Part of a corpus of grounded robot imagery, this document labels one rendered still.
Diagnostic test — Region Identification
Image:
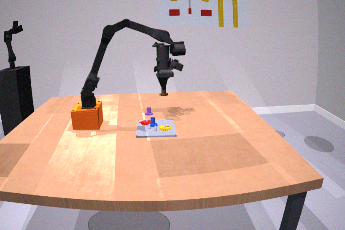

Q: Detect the red gear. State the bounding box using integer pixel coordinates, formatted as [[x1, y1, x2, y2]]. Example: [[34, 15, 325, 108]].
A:
[[141, 120, 150, 125]]

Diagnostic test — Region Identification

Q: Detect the blue gear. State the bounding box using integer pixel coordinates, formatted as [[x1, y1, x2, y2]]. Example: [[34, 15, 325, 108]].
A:
[[150, 117, 157, 127]]

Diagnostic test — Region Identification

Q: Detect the purple gear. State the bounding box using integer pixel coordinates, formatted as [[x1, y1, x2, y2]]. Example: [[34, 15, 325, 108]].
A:
[[145, 107, 153, 116]]

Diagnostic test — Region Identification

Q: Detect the yellow gear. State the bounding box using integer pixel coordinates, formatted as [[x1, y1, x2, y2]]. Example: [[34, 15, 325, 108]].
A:
[[159, 125, 171, 131]]

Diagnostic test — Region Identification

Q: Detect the brown gear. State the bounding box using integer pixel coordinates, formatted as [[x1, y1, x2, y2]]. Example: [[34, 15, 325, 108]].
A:
[[159, 87, 168, 96]]

